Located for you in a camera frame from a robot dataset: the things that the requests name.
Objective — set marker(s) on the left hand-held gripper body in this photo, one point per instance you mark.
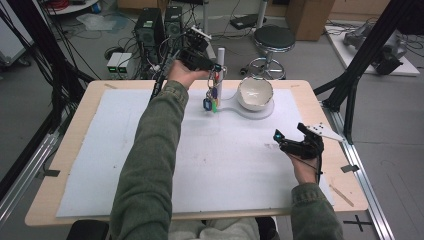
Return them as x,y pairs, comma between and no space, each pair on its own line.
195,58

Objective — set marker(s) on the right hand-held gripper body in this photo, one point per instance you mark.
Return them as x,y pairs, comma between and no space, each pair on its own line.
305,148

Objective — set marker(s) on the key bunch with coloured tags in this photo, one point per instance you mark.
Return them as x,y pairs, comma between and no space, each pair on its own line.
213,96

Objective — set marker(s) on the white key stand with pole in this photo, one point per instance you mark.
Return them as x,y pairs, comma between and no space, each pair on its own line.
253,111

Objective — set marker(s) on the person's left hand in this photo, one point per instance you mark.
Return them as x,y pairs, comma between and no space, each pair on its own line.
182,75

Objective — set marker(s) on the person's right hand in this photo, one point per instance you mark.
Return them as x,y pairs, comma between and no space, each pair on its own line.
305,171

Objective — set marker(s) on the small black computer tower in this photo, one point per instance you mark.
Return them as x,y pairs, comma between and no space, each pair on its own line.
173,23

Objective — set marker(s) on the white ceramic bowl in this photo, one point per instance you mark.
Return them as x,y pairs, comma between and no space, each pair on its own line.
255,93

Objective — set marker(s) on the white metal table leg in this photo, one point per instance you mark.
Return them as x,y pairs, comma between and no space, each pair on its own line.
206,13

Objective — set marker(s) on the black tape patch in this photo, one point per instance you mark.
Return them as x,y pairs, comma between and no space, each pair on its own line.
350,168

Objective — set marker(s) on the white foam mat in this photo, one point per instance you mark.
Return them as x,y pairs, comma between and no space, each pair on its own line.
233,166

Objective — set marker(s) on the large black computer tower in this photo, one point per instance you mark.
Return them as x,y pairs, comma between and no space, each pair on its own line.
148,33

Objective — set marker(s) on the flat black device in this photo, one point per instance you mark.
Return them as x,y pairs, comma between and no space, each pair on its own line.
246,21

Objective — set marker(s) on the long wooden stick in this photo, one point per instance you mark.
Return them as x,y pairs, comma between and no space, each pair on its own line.
341,195

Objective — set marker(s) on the black round stool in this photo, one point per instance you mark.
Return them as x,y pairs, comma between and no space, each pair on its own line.
274,38

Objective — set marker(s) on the white power supply box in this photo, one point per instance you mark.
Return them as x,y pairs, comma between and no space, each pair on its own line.
113,63
126,64

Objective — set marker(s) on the short wooden stick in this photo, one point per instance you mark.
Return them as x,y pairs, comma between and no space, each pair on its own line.
110,86

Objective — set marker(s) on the brown cardboard box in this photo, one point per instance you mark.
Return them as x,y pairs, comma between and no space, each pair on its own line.
308,18

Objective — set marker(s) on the clear plastic sheet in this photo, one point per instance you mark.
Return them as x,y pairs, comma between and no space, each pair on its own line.
96,22

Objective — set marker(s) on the person's legs in grey trousers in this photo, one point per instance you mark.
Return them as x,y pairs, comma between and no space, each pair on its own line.
216,230

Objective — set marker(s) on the white platform with grey device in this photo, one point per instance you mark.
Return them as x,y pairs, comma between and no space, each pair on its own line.
376,50

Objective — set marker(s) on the round white table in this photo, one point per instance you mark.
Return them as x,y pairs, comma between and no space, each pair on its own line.
71,7

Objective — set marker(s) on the white board panel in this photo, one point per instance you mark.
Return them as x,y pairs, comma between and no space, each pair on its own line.
11,36

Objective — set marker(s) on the black seat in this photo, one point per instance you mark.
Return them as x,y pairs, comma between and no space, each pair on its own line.
88,230

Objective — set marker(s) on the aluminium rail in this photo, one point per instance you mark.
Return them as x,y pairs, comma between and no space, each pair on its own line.
361,180
23,186

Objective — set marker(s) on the black frame strut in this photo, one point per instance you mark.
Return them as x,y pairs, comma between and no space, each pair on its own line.
363,53

